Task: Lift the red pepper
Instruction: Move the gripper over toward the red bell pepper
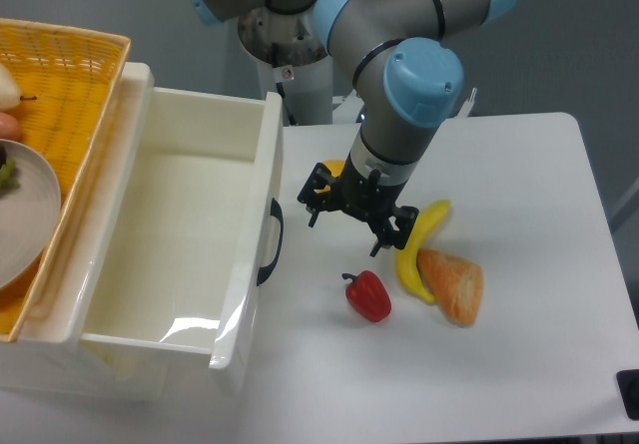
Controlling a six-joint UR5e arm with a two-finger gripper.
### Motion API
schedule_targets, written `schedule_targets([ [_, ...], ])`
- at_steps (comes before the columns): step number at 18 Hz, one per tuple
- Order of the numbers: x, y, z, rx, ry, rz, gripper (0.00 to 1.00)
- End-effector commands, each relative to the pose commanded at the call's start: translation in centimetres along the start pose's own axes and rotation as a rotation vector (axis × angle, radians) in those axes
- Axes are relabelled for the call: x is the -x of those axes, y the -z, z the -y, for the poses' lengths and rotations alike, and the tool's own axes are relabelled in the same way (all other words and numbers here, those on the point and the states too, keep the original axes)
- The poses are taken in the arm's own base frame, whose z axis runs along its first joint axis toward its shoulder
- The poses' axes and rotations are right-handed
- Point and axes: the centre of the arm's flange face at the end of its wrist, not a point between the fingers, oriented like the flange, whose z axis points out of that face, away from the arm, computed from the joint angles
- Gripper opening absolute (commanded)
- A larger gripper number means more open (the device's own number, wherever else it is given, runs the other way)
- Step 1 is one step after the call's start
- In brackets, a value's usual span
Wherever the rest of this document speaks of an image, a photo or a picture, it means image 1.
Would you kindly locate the black object at table edge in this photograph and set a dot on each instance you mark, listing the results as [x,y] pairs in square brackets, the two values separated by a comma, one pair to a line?
[628,384]

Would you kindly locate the white drawer cabinet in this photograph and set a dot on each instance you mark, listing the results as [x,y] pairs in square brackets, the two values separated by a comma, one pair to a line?
[50,352]

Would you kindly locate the white pear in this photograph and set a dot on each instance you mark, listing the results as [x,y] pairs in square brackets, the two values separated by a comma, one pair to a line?
[11,95]

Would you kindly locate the orange bread wedge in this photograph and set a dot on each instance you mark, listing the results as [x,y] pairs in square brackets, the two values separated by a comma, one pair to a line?
[455,282]

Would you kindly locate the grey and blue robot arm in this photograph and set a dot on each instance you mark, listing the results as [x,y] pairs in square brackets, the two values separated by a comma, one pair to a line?
[409,82]

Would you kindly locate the red bell pepper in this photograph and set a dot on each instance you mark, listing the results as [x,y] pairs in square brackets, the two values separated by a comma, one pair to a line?
[367,295]

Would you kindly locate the orange fruit behind gripper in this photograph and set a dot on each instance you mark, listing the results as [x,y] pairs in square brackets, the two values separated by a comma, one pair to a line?
[335,168]

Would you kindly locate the grey plate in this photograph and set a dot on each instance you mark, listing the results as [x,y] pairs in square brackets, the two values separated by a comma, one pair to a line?
[29,211]

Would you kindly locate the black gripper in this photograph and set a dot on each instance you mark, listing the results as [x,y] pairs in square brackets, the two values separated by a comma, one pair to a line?
[365,193]

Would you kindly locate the black drawer handle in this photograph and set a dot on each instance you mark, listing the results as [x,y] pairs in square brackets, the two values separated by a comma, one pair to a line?
[275,241]

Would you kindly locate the white plastic drawer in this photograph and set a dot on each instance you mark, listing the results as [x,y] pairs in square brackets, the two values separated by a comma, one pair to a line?
[179,280]

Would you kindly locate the green grapes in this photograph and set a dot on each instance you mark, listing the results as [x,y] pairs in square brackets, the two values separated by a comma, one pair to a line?
[8,177]

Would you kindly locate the yellow wicker basket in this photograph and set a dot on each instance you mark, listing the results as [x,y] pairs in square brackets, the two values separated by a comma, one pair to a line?
[71,74]

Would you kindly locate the pink peach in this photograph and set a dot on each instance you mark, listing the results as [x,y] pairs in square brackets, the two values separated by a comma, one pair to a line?
[10,128]

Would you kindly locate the yellow banana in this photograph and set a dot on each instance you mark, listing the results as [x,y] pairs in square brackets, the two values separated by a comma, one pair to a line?
[406,269]

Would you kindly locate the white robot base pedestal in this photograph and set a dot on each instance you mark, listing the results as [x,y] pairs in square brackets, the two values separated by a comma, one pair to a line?
[294,65]

